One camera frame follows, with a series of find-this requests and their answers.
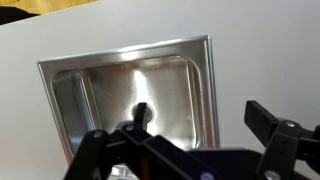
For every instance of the round metal sink drain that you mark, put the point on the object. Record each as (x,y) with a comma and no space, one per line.
(150,115)

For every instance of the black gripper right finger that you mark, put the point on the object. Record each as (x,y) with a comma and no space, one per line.
(280,146)

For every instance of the stainless steel sink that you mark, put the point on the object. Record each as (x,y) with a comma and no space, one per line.
(166,93)

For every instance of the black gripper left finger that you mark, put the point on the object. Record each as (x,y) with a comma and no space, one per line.
(140,156)

